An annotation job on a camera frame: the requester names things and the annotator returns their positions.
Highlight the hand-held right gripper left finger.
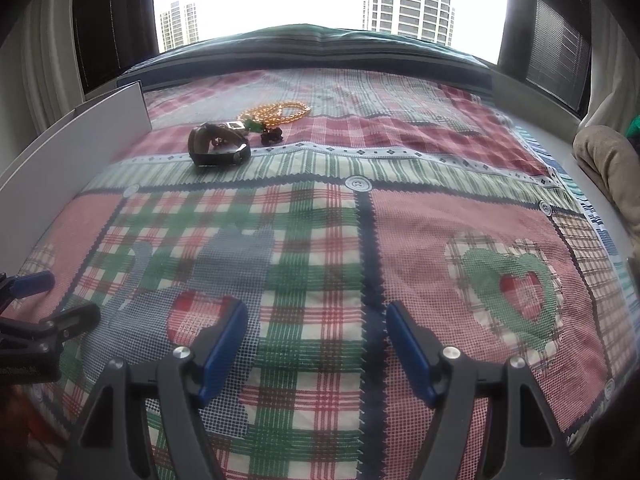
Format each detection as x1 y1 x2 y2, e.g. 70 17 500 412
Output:
57 297 249 480

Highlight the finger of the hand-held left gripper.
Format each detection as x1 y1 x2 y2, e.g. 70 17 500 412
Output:
0 270 56 311
0 302 101 356

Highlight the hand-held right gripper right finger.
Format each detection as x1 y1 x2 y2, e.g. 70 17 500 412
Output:
385 301 581 480

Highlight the white cardboard drawer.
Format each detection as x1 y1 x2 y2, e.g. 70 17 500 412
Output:
0 81 153 271

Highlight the black wrist watch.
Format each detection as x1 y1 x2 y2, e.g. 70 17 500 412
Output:
187 121 252 167

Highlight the patchwork plaid blanket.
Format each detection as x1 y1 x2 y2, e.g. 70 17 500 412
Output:
10 67 636 480

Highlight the white curtain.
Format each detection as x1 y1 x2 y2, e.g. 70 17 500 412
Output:
0 0 88 136
580 0 640 128

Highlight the beige cushion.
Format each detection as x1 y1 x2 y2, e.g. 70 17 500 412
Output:
572 126 640 241

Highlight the short grey apartment tower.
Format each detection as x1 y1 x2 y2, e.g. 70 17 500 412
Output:
160 1 200 51

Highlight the teal striped pillow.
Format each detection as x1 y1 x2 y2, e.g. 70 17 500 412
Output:
117 23 493 93

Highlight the tall grey apartment tower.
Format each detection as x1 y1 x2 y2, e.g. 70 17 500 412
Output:
362 0 456 47

